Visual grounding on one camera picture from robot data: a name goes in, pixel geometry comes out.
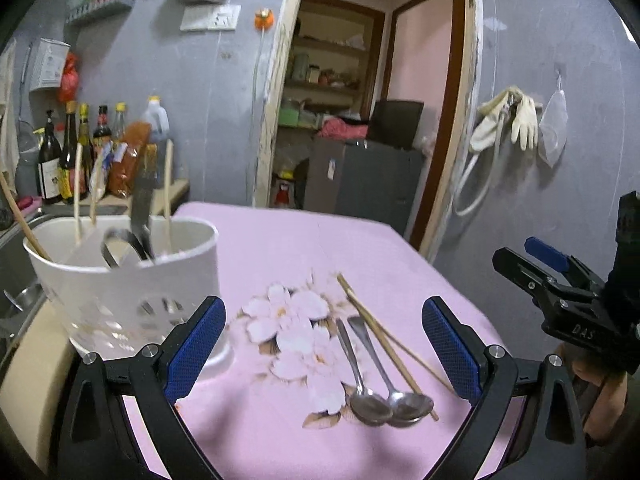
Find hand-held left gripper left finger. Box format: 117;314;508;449
57;296;227;480

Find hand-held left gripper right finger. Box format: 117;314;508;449
421;296;586;480

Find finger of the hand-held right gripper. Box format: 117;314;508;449
492;246;603;316
524;236;608;286

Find wooden chopstick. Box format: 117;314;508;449
88;152;104;227
0;172;53;263
336;273;441;422
349;294;457;395

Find steel spoon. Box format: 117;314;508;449
347;315;435;429
334;317;394;427

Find white plastic utensil holder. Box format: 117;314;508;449
22;215;233;368

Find metal peeler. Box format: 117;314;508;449
101;227;146;270

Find person's right hand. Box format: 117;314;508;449
570;345;628;441

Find hanging clear plastic bag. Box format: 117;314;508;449
537;66;569;169

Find cream rubber gloves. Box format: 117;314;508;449
469;86;540;154

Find pink floral tablecloth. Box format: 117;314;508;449
122;201;526;480

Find small red item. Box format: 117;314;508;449
274;180;296;209

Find grey cabinet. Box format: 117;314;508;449
304;137;426;242

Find steel sink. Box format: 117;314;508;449
0;212;51;346

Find black monitor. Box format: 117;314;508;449
367;99;425;150

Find orange snack packet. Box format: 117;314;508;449
106;121;154;199

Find tall dark sauce bottle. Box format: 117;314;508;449
59;101;81;200

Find dark wine bottle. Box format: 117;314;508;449
37;110;64;205

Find yellow cap sauce bottle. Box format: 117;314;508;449
77;103;95;196

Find plastic oil jug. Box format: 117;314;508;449
137;95;172;161

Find red cloth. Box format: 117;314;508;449
319;117;370;141

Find red label dark bottle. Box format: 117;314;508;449
93;105;114;161

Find clear yellow cap bottle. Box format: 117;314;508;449
112;102;129;143

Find green box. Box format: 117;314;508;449
277;107;321;129

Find hanging strainer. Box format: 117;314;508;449
15;119;41;197

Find wooden shelf unit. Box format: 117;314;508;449
272;0;387;209

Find red plastic bag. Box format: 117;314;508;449
57;52;81;104

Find hanging beige towel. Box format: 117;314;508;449
0;40;19;181

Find white hose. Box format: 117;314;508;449
452;105;511;217

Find worn door frame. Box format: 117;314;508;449
255;0;484;264

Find white cable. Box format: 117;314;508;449
250;30;267;113

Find white wall box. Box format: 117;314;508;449
28;37;71;92

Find white wall socket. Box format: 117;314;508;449
180;5;242;33

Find grey wall rack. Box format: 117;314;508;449
65;0;141;27

